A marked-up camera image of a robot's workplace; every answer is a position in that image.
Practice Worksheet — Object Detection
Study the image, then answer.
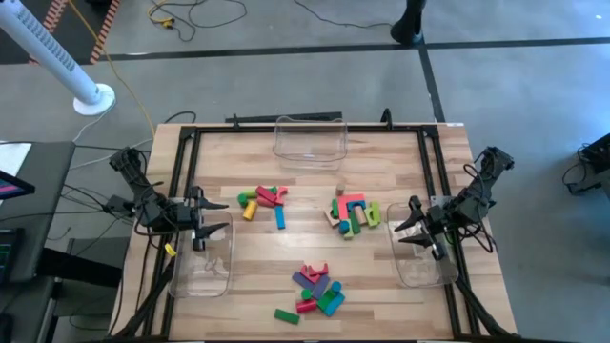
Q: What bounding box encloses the large green block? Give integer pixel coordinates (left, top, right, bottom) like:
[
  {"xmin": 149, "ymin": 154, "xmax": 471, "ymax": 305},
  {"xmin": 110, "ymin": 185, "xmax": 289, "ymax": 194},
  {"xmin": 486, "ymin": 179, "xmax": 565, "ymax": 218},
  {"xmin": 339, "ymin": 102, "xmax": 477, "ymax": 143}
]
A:
[{"xmin": 316, "ymin": 289, "xmax": 337, "ymax": 313}]

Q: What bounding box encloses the keyboard with lit keys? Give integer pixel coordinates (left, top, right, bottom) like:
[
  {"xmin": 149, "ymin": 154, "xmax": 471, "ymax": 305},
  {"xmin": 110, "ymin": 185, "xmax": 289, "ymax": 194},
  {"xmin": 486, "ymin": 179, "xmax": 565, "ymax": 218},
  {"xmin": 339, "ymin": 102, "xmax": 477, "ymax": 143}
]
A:
[{"xmin": 0, "ymin": 227, "xmax": 25, "ymax": 286}]

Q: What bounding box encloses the black power adapter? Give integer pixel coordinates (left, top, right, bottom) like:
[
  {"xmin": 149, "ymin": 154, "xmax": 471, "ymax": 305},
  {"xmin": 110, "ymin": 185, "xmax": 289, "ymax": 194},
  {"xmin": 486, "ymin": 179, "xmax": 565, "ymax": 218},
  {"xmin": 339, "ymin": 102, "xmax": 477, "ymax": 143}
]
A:
[{"xmin": 103, "ymin": 193, "xmax": 137, "ymax": 218}]

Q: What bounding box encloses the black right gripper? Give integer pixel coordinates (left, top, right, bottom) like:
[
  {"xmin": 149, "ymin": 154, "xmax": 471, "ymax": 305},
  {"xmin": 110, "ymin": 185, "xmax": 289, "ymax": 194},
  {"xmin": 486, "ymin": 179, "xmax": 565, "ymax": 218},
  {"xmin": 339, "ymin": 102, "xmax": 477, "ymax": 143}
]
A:
[{"xmin": 394, "ymin": 194, "xmax": 461, "ymax": 262}]

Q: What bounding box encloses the black floor stand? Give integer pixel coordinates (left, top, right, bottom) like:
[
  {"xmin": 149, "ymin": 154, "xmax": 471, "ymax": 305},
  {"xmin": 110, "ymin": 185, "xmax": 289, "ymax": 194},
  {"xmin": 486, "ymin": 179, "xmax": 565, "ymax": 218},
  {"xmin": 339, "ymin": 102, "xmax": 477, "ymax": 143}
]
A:
[{"xmin": 389, "ymin": 0, "xmax": 429, "ymax": 48}]

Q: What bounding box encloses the clear plastic bin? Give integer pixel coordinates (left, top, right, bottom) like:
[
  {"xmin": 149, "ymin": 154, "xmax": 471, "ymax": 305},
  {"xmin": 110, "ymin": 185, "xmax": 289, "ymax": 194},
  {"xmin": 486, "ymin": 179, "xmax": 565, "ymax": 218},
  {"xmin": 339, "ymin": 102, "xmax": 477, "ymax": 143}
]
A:
[
  {"xmin": 384, "ymin": 200, "xmax": 459, "ymax": 290},
  {"xmin": 272, "ymin": 115, "xmax": 349, "ymax": 172},
  {"xmin": 167, "ymin": 209, "xmax": 235, "ymax": 299}
]

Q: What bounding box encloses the black equipment with cables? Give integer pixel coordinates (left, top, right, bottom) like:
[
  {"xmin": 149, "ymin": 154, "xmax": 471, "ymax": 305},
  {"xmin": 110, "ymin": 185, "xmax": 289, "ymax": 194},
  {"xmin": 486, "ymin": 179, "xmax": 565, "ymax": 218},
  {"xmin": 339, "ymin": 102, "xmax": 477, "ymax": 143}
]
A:
[{"xmin": 561, "ymin": 131, "xmax": 610, "ymax": 196}]

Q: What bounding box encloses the red plank block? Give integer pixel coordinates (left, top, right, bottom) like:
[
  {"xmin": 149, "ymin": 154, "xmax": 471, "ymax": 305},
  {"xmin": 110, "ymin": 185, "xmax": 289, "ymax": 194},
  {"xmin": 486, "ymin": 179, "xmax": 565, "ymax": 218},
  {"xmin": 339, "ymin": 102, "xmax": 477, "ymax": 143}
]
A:
[{"xmin": 254, "ymin": 185, "xmax": 278, "ymax": 204}]

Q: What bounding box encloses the black metal table frame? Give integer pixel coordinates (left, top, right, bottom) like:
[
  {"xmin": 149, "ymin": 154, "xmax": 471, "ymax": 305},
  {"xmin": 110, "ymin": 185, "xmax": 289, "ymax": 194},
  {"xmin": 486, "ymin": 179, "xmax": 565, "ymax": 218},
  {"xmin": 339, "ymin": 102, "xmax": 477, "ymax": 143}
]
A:
[{"xmin": 141, "ymin": 122, "xmax": 482, "ymax": 342}]

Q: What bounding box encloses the white sheet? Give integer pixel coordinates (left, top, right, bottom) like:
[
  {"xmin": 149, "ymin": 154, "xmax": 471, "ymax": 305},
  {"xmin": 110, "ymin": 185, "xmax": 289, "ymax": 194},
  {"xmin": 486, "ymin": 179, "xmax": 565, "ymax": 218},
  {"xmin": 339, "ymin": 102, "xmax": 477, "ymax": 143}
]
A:
[{"xmin": 0, "ymin": 142, "xmax": 32, "ymax": 177}]

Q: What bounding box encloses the white tower fan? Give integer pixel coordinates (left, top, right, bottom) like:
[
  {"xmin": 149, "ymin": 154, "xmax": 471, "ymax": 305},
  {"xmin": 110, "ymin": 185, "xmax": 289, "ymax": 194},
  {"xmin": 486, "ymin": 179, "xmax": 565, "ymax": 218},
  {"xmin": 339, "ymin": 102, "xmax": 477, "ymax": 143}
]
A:
[{"xmin": 0, "ymin": 0, "xmax": 117, "ymax": 117}]

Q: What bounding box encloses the lit monitor screen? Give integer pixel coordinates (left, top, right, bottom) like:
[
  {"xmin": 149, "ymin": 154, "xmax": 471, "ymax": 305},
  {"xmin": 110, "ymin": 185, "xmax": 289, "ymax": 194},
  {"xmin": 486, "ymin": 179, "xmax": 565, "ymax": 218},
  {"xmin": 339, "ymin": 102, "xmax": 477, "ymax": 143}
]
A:
[{"xmin": 0, "ymin": 169, "xmax": 37, "ymax": 201}]

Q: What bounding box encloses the black floor cable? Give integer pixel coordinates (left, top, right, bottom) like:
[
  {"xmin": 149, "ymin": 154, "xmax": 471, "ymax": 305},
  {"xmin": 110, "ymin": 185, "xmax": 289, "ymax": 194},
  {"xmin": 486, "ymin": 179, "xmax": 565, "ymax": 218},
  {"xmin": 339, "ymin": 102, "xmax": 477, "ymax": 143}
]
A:
[
  {"xmin": 293, "ymin": 0, "xmax": 397, "ymax": 30},
  {"xmin": 147, "ymin": 0, "xmax": 249, "ymax": 43}
]

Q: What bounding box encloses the black side desk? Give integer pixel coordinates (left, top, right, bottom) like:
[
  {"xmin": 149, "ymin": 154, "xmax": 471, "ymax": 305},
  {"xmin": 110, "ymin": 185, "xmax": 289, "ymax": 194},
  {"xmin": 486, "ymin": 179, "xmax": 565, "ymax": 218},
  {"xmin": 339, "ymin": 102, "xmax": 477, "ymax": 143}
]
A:
[{"xmin": 0, "ymin": 140, "xmax": 77, "ymax": 286}]

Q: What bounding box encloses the white floor cable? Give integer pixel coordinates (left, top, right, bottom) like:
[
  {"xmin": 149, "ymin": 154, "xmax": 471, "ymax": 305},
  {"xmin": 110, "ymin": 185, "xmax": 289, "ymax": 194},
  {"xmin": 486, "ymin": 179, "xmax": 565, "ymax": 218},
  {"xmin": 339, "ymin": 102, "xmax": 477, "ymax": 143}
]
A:
[{"xmin": 71, "ymin": 109, "xmax": 156, "ymax": 172}]

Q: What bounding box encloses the yellow cable plug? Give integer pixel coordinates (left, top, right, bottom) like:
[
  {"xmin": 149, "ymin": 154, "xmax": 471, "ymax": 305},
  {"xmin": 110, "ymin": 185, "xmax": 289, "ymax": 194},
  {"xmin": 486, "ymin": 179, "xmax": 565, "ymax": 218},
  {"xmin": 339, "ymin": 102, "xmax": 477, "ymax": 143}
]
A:
[{"xmin": 146, "ymin": 3, "xmax": 176, "ymax": 30}]

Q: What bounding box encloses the black orange striped mat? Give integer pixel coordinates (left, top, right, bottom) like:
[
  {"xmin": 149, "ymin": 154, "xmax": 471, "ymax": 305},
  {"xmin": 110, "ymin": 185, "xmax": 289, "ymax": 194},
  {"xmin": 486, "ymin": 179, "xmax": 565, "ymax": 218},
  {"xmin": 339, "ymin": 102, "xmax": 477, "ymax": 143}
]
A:
[{"xmin": 28, "ymin": 0, "xmax": 123, "ymax": 66}]

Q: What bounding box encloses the light green arch block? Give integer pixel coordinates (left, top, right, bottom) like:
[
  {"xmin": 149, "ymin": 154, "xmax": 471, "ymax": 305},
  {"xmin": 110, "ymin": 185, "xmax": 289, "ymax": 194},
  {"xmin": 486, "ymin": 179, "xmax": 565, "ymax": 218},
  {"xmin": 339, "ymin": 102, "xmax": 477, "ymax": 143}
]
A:
[{"xmin": 364, "ymin": 200, "xmax": 382, "ymax": 229}]

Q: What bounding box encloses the yellow floor cable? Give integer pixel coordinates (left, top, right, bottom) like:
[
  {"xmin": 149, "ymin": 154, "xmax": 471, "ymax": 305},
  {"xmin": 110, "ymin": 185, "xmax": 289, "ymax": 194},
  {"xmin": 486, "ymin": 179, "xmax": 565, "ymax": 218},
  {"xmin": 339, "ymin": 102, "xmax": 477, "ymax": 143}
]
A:
[{"xmin": 66, "ymin": 0, "xmax": 156, "ymax": 130}]

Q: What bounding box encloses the black diagonal frame strut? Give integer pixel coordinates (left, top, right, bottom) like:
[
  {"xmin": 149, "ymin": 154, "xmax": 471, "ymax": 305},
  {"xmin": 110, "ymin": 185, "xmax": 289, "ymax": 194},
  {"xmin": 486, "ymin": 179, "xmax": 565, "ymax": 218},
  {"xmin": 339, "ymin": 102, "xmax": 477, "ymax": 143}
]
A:
[
  {"xmin": 108, "ymin": 259, "xmax": 176, "ymax": 340},
  {"xmin": 452, "ymin": 275, "xmax": 514, "ymax": 340}
]

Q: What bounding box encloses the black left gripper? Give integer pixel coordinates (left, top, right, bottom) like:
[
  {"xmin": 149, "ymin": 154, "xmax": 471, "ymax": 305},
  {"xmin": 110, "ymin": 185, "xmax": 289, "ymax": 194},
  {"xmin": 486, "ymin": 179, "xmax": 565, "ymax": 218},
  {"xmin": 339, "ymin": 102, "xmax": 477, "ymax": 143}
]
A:
[{"xmin": 164, "ymin": 186, "xmax": 231, "ymax": 252}]

